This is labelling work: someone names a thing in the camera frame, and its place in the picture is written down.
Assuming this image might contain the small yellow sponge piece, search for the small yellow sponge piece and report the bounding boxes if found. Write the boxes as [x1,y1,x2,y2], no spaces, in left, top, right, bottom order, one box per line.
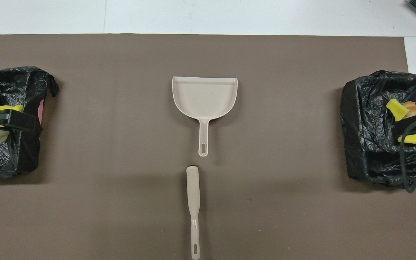
[386,99,410,122]

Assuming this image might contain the pale crumbly toy bread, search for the pale crumbly toy bread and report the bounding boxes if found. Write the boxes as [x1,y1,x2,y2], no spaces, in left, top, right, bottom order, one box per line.
[401,102,416,118]

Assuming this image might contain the beige brush black bristles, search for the beige brush black bristles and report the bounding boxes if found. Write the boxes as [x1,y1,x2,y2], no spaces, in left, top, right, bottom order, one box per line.
[186,165,201,260]

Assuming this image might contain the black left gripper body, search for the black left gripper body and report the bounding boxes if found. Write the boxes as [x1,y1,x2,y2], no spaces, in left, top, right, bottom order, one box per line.
[0,108,43,135]

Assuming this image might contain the black bag lined pink bin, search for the black bag lined pink bin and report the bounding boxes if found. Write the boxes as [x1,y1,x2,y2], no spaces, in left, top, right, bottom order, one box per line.
[0,66,60,177]

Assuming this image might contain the beige plastic dustpan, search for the beige plastic dustpan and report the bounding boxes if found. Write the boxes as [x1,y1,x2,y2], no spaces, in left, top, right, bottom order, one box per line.
[172,76,238,157]

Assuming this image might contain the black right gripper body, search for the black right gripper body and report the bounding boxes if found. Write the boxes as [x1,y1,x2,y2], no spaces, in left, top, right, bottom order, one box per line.
[391,115,416,143]

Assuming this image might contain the brown table mat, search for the brown table mat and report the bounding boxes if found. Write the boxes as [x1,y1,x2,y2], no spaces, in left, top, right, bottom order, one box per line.
[0,34,416,260]

